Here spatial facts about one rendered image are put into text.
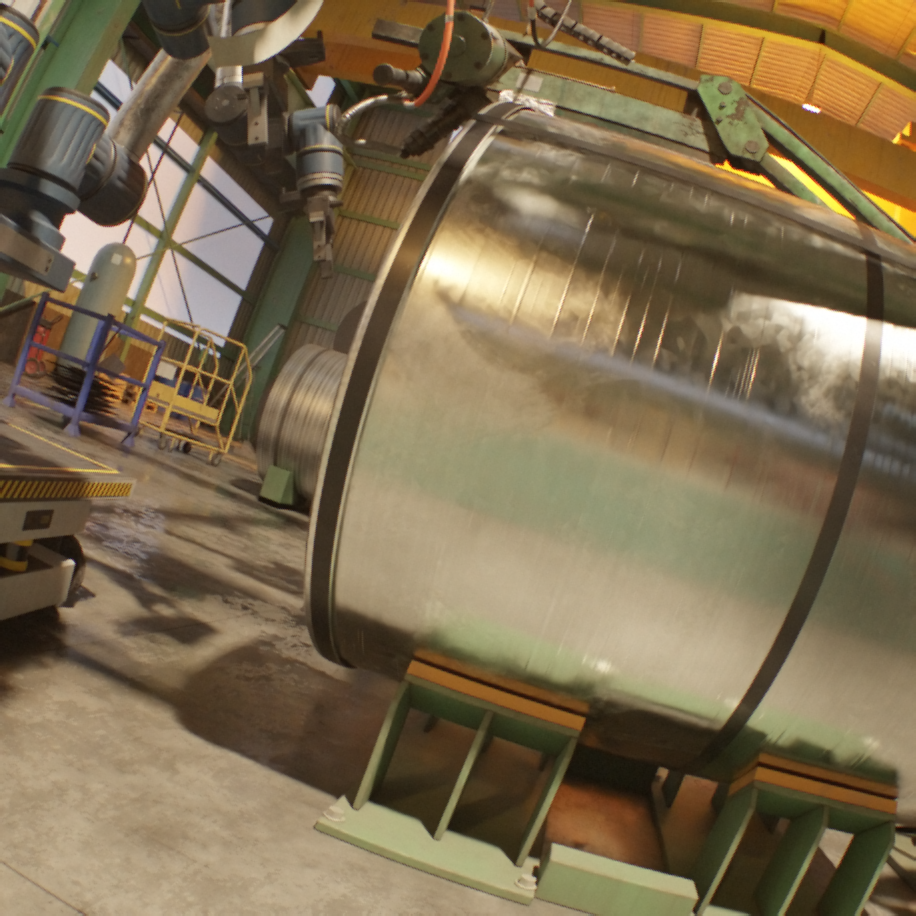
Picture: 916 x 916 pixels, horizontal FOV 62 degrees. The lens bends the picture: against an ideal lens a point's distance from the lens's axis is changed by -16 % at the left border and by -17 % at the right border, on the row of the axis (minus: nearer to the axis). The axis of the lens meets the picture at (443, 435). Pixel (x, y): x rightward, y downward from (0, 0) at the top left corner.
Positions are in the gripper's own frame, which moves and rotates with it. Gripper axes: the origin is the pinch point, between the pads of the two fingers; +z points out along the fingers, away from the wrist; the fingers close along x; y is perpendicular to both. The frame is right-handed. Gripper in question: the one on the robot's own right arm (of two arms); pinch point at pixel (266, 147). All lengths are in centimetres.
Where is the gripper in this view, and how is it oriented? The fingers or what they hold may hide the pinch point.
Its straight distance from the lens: 127.9
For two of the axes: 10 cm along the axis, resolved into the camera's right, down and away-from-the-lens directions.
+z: 0.9, 10.0, -0.1
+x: 0.0, -0.1, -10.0
